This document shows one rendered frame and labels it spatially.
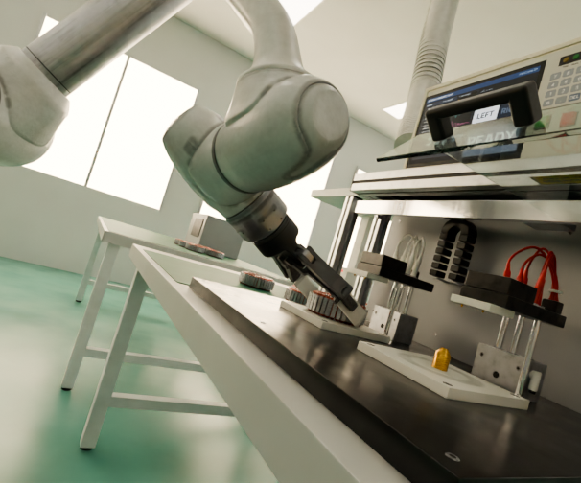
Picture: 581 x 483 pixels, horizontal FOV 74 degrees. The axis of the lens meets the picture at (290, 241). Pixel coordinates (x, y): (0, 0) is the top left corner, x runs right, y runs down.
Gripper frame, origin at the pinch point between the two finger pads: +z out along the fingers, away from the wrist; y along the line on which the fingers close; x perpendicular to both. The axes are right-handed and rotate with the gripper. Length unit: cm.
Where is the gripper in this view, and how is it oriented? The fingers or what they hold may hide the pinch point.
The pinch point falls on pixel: (335, 306)
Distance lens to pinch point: 72.0
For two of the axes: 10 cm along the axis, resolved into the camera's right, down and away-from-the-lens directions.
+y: 4.6, 1.0, -8.8
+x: 6.7, -6.9, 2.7
